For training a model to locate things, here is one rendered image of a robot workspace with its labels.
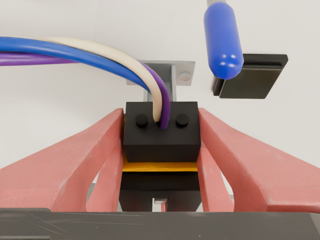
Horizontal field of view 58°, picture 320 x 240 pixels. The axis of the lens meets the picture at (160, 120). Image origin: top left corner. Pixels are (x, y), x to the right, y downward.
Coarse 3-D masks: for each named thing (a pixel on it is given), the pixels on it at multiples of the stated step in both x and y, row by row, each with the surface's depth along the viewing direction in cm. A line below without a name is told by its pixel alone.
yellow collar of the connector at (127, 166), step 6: (126, 162) 13; (132, 162) 13; (138, 162) 13; (144, 162) 13; (150, 162) 13; (156, 162) 13; (162, 162) 13; (168, 162) 13; (174, 162) 13; (180, 162) 13; (186, 162) 13; (192, 162) 13; (126, 168) 13; (132, 168) 13; (138, 168) 13; (144, 168) 13; (150, 168) 13; (156, 168) 13; (162, 168) 13; (168, 168) 13; (174, 168) 13; (180, 168) 13; (186, 168) 13; (192, 168) 13
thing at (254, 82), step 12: (252, 60) 18; (264, 60) 18; (276, 60) 18; (240, 72) 18; (252, 72) 18; (264, 72) 18; (276, 72) 18; (216, 84) 20; (228, 84) 19; (240, 84) 19; (252, 84) 19; (264, 84) 19; (228, 96) 20; (240, 96) 20; (252, 96) 20; (264, 96) 20
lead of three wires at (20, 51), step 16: (0, 48) 6; (16, 48) 6; (32, 48) 6; (48, 48) 6; (64, 48) 7; (80, 48) 7; (96, 48) 7; (112, 48) 7; (0, 64) 6; (16, 64) 6; (32, 64) 7; (48, 64) 7; (96, 64) 7; (112, 64) 8; (128, 64) 8; (144, 64) 9; (144, 80) 9; (160, 80) 9; (160, 96) 10; (160, 112) 11; (160, 128) 11
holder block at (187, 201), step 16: (128, 176) 13; (144, 176) 13; (160, 176) 13; (176, 176) 13; (192, 176) 13; (128, 192) 13; (144, 192) 13; (160, 192) 13; (176, 192) 13; (192, 192) 13; (128, 208) 15; (144, 208) 15; (176, 208) 16; (192, 208) 16
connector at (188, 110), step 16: (128, 112) 12; (144, 112) 12; (176, 112) 12; (192, 112) 12; (128, 128) 11; (144, 128) 11; (176, 128) 11; (192, 128) 11; (128, 144) 11; (144, 144) 11; (160, 144) 11; (176, 144) 11; (192, 144) 11; (128, 160) 12; (144, 160) 12; (160, 160) 12; (176, 160) 13; (192, 160) 13
